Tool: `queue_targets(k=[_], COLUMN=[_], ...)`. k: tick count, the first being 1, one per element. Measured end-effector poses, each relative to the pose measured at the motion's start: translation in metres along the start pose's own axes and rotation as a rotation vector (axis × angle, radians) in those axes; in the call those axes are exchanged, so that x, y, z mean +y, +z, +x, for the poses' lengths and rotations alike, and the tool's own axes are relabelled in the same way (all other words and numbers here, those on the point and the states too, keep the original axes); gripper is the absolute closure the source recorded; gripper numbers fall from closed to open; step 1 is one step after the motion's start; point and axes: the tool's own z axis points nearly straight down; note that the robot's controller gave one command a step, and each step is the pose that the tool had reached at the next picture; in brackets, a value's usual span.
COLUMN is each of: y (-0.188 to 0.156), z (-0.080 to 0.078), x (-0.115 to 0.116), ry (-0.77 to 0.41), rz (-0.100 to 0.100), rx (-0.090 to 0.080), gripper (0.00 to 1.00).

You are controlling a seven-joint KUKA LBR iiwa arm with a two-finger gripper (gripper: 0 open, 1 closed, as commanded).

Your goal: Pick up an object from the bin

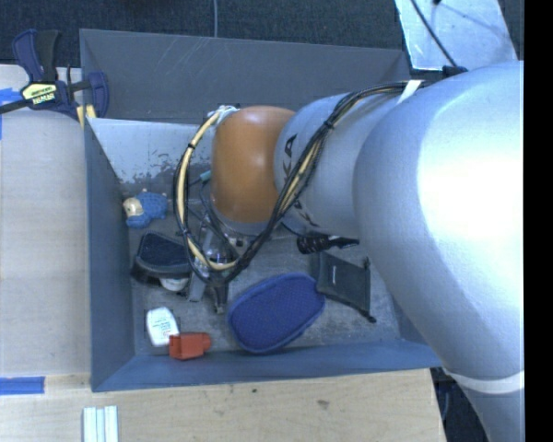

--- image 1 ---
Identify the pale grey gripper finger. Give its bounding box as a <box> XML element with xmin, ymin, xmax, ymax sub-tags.
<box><xmin>211</xmin><ymin>279</ymin><xmax>229</xmax><ymax>315</ymax></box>
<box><xmin>187</xmin><ymin>267</ymin><xmax>207</xmax><ymax>304</ymax></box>

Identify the white round lid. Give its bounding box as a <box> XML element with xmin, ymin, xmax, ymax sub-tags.
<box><xmin>159</xmin><ymin>275</ymin><xmax>191</xmax><ymax>293</ymax></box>

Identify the red-brown small block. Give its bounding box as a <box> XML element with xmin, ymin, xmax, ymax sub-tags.
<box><xmin>167</xmin><ymin>331</ymin><xmax>212</xmax><ymax>362</ymax></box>

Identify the blue oval sponge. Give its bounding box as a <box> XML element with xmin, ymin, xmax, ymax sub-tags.
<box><xmin>226</xmin><ymin>272</ymin><xmax>326</xmax><ymax>355</ymax></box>

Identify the blue toy animal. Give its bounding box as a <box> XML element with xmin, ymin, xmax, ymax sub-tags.
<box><xmin>122</xmin><ymin>192</ymin><xmax>170</xmax><ymax>229</ymax></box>

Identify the black flat pouch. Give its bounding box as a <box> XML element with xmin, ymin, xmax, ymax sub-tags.
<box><xmin>314</xmin><ymin>250</ymin><xmax>378</xmax><ymax>324</ymax></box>

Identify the pale wood flat board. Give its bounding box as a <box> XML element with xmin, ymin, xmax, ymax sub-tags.
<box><xmin>0</xmin><ymin>108</ymin><xmax>92</xmax><ymax>378</ymax></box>

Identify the grey metal bin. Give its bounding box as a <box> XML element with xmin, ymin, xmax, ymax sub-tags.
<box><xmin>78</xmin><ymin>28</ymin><xmax>444</xmax><ymax>393</ymax></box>

